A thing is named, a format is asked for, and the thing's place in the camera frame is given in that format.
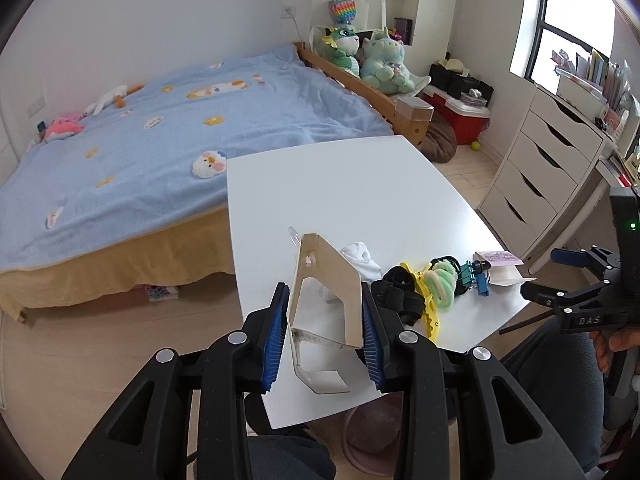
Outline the white cabinet table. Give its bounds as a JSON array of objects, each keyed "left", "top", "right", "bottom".
[{"left": 227, "top": 136, "right": 528, "bottom": 428}]

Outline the clear plastic cardboard package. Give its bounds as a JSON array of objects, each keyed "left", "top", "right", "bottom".
[{"left": 288, "top": 233, "right": 363, "bottom": 396}]

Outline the white pink paper packet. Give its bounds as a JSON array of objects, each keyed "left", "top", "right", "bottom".
[{"left": 474, "top": 250, "right": 534, "bottom": 287}]

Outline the black storage bag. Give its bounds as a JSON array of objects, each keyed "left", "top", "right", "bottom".
[{"left": 428, "top": 64, "right": 494, "bottom": 103}]

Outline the rainbow crochet bag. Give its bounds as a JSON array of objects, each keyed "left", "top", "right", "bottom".
[{"left": 329, "top": 0, "right": 357, "bottom": 25}]

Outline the white goose plush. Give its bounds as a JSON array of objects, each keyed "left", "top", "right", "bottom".
[{"left": 82, "top": 84, "right": 144, "bottom": 117}]

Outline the teal unicorn plush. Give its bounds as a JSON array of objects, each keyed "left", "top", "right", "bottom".
[{"left": 360, "top": 28, "right": 416, "bottom": 96}]

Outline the red cooler box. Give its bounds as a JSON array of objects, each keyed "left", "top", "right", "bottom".
[{"left": 421, "top": 86, "right": 490, "bottom": 145}]

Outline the black strap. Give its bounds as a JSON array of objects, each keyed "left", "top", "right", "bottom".
[{"left": 372, "top": 264, "right": 426, "bottom": 326}]

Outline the blue binder clip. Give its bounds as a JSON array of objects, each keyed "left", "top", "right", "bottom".
[{"left": 454, "top": 260, "right": 491, "bottom": 297}]

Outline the green dragon plush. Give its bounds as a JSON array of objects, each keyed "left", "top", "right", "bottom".
[{"left": 320, "top": 26, "right": 360, "bottom": 78}]

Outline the white drawer chest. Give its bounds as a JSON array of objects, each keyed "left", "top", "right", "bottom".
[{"left": 478, "top": 87, "right": 614, "bottom": 260}]

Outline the brown bean bag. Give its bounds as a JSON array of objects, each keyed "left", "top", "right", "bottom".
[{"left": 420, "top": 113, "right": 457, "bottom": 164}]

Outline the white folding chair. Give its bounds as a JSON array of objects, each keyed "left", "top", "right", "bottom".
[{"left": 309, "top": 0, "right": 431, "bottom": 96}]

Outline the white cloth bundle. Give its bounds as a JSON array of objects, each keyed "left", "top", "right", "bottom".
[{"left": 340, "top": 242, "right": 383, "bottom": 283}]

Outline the green fluffy scrunchie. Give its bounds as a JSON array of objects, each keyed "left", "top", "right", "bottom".
[{"left": 422, "top": 258, "right": 459, "bottom": 310}]

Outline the pink round trash bin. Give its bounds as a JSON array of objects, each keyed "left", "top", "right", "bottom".
[{"left": 341, "top": 393, "right": 402, "bottom": 477}]

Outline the blue blanket bed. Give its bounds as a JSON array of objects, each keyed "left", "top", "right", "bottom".
[{"left": 0, "top": 43, "right": 396, "bottom": 311}]

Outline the yellow plastic clip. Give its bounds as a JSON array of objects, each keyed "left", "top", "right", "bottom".
[{"left": 399, "top": 262, "right": 440, "bottom": 344}]

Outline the pink plush toy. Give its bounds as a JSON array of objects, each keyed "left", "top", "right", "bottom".
[{"left": 42, "top": 114, "right": 85, "bottom": 143}]

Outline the wooden bed frame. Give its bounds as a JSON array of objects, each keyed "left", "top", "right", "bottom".
[{"left": 295, "top": 41, "right": 434, "bottom": 148}]

